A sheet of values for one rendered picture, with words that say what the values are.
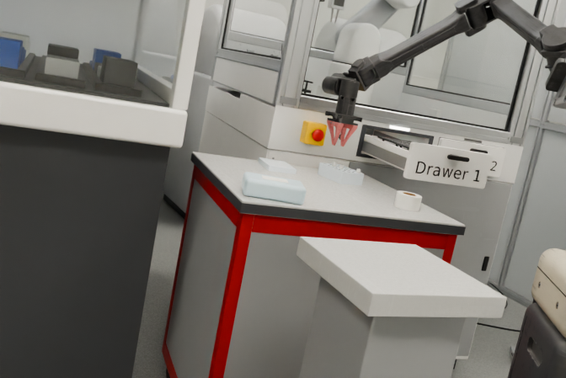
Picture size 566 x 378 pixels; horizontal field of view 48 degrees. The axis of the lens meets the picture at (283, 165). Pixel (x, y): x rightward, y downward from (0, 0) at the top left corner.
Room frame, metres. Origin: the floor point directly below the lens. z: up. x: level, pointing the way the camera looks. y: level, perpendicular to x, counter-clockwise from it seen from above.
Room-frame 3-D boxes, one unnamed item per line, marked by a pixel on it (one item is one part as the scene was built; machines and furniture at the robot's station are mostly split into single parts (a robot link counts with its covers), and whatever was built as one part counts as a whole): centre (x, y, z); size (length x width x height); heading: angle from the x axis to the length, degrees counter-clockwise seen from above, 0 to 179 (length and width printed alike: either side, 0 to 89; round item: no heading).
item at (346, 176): (1.96, -0.18, 0.78); 0.12 x 0.08 x 0.04; 34
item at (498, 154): (2.34, -0.67, 0.87); 0.29 x 0.02 x 0.11; 111
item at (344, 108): (1.97, -0.16, 0.98); 0.10 x 0.07 x 0.07; 120
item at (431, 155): (1.93, -0.50, 0.87); 0.29 x 0.02 x 0.11; 111
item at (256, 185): (1.52, 0.01, 0.78); 0.15 x 0.10 x 0.04; 98
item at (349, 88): (1.98, -0.15, 1.04); 0.07 x 0.06 x 0.07; 39
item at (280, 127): (2.69, -0.24, 0.87); 1.02 x 0.95 x 0.14; 111
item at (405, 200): (1.71, -0.35, 0.78); 0.07 x 0.07 x 0.04
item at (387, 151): (2.12, -0.42, 0.86); 0.40 x 0.26 x 0.06; 21
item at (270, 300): (1.79, -0.11, 0.38); 0.62 x 0.58 x 0.76; 111
